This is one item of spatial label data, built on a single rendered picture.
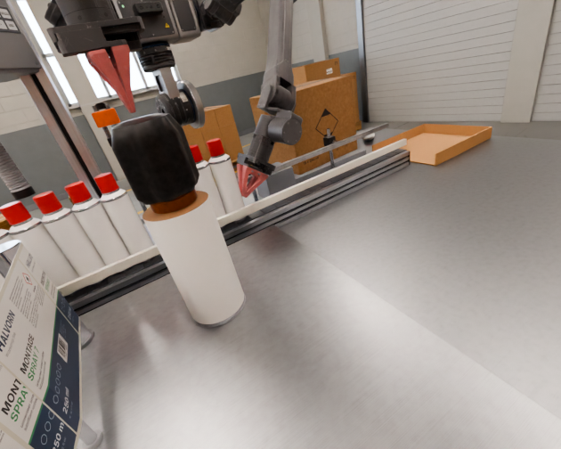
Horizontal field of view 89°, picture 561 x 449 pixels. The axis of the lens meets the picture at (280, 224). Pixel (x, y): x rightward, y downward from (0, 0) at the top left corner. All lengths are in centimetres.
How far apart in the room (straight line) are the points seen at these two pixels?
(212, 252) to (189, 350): 15
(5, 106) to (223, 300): 586
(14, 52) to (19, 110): 540
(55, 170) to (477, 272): 605
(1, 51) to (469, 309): 87
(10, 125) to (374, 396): 607
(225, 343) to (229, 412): 10
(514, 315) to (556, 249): 19
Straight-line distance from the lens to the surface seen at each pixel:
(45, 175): 620
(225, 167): 68
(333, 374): 37
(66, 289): 72
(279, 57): 79
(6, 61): 74
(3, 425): 33
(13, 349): 36
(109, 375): 50
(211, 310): 44
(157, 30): 138
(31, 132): 615
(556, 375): 48
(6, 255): 51
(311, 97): 104
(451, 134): 134
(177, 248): 38
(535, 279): 60
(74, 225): 69
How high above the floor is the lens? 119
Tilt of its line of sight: 28 degrees down
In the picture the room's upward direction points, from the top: 14 degrees counter-clockwise
